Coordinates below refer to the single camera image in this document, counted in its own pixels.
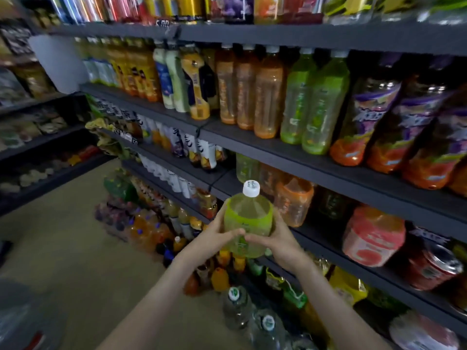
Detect white squat drink bottle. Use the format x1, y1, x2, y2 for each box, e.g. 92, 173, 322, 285
389, 310, 461, 350

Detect person's right forearm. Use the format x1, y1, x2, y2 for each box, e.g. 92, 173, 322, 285
288, 259, 391, 350

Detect yellow juice bottle blue label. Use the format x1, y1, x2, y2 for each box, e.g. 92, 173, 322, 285
86, 37, 107, 86
73, 37, 94, 83
98, 37, 118, 88

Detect red fruit juice bottle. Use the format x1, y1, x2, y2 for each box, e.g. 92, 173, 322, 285
283, 0, 325, 25

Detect group of large water bottles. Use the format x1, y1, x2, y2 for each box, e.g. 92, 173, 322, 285
221, 284, 296, 350

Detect red label metal tin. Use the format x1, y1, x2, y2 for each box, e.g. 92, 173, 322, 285
407, 240, 465, 292

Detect person's right hand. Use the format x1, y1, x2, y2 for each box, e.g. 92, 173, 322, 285
246, 211, 316, 274

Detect yellow green drink bottle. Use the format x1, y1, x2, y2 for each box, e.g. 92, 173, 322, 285
222, 180, 275, 260

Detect yellow lid food tin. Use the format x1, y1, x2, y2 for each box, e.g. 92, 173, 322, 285
86, 116, 114, 137
96, 137, 121, 158

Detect row of small white bottles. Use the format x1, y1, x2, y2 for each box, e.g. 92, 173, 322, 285
137, 153, 199, 201

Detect white green label bottle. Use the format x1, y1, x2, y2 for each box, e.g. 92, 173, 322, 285
165, 43, 191, 114

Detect orange squat drink bottle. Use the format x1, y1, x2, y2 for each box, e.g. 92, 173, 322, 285
273, 175, 316, 229

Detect black condiment rack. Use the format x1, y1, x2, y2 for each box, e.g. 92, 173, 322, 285
0, 0, 118, 216

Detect purple label fruit drink bottle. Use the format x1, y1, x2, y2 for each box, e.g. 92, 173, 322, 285
367, 58, 457, 175
330, 54, 404, 168

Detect white shelf end panel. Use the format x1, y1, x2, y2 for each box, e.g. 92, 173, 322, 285
28, 34, 90, 95

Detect dark grey metal shelf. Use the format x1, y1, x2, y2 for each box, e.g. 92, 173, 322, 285
29, 18, 467, 350

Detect person's left forearm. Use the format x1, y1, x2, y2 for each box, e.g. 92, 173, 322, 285
98, 255, 201, 350

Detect orange juice bottle white cap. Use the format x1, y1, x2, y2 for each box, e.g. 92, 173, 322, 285
253, 0, 286, 25

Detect person's left hand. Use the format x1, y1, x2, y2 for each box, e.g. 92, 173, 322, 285
179, 208, 248, 273

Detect white blue drink bottle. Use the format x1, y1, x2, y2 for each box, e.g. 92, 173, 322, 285
152, 41, 176, 111

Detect pink squat drink bottle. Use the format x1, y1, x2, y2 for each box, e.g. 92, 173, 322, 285
341, 205, 407, 268

